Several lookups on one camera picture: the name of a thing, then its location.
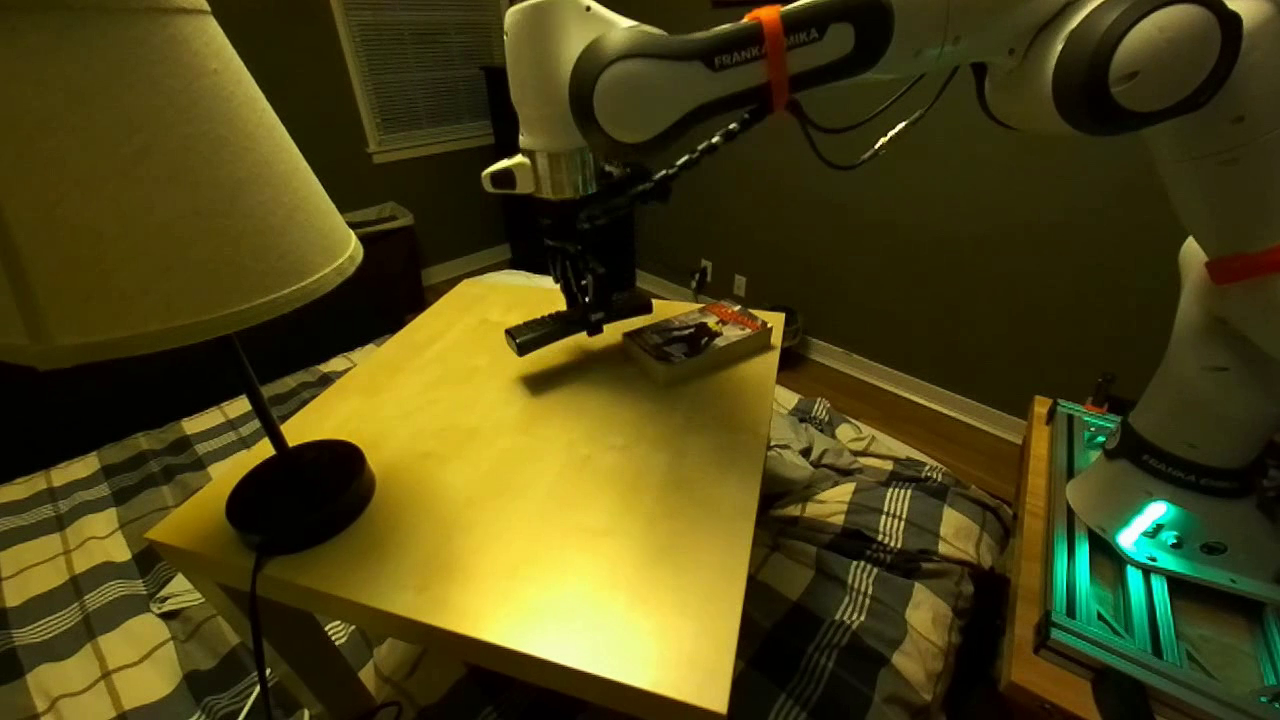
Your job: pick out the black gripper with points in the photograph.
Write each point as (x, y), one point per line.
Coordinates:
(581, 233)

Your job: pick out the black remote control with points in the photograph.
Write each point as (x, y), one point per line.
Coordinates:
(547, 334)

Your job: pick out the aluminium robot base platform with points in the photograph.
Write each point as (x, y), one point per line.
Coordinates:
(1144, 602)

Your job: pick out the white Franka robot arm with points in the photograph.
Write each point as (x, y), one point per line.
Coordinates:
(640, 80)

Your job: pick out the dark square waste bin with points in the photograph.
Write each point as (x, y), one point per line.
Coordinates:
(384, 262)

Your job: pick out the light wooden side table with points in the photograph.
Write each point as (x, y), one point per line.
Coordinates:
(532, 506)

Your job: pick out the white framed window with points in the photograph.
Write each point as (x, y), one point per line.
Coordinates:
(423, 74)

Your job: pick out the plaid duvet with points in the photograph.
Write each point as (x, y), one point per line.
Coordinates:
(865, 573)

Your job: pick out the table lamp with white shade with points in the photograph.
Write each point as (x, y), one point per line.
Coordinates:
(144, 172)

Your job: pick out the wooden board under platform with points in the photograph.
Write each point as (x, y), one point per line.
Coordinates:
(1029, 560)

